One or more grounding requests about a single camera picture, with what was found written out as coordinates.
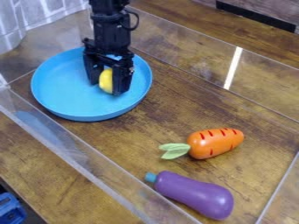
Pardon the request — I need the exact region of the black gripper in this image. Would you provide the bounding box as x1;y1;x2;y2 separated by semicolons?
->
82;0;134;95

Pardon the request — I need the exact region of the yellow toy lemon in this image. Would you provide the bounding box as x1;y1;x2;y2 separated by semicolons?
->
97;68;113;94

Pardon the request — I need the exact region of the blue round tray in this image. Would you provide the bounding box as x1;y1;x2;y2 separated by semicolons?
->
30;47;153;122

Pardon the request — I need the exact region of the white patterned curtain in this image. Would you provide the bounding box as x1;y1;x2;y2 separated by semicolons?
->
0;0;88;54

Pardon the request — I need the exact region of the orange toy carrot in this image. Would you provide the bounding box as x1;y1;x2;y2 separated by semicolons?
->
159;128;244;159

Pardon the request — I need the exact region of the black bar at back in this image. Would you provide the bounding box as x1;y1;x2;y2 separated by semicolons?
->
216;0;296;33

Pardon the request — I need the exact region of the purple toy eggplant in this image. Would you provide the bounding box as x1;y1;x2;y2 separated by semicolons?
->
144;171;233;221

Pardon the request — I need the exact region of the blue object at corner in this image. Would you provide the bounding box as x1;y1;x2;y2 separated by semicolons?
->
0;192;26;224

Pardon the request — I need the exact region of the clear acrylic enclosure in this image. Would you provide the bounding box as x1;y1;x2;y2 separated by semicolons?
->
0;0;299;224

